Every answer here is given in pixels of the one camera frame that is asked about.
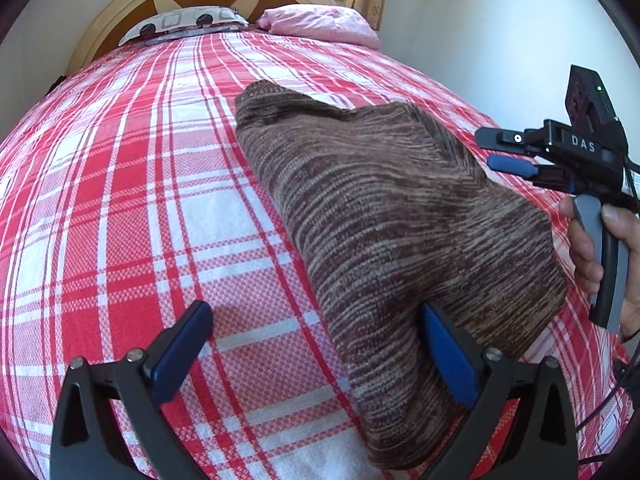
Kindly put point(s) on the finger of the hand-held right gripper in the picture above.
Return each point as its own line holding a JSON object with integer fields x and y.
{"x": 505, "y": 139}
{"x": 510, "y": 164}

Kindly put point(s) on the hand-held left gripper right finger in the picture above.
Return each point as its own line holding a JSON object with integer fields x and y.
{"x": 450, "y": 355}

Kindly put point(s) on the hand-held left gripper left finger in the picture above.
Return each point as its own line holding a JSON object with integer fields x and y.
{"x": 182, "y": 345}

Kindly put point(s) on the brown striped knit sweater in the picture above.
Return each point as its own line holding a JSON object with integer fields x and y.
{"x": 390, "y": 210}

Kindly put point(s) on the person's right hand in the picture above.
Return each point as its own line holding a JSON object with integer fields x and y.
{"x": 582, "y": 255}

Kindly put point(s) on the red white plaid blanket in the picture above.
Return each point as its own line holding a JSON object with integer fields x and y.
{"x": 125, "y": 185}

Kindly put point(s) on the pink pillow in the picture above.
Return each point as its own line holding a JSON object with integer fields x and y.
{"x": 320, "y": 22}

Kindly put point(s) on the patterned white pillow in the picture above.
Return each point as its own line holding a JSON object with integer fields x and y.
{"x": 185, "y": 22}

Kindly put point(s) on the cream wooden headboard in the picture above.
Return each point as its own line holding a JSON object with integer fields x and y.
{"x": 125, "y": 0}

